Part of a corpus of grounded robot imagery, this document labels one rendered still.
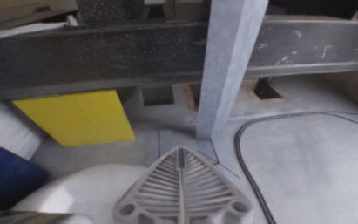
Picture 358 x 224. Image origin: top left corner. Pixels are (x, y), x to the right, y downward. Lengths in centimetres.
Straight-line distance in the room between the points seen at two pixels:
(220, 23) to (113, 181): 58
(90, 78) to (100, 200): 54
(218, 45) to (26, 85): 92
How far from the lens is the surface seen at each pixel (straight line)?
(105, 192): 48
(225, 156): 87
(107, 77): 75
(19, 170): 99
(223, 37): 53
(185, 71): 70
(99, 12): 64
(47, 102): 88
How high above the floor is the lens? 76
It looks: 45 degrees down
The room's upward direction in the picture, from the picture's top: 2 degrees counter-clockwise
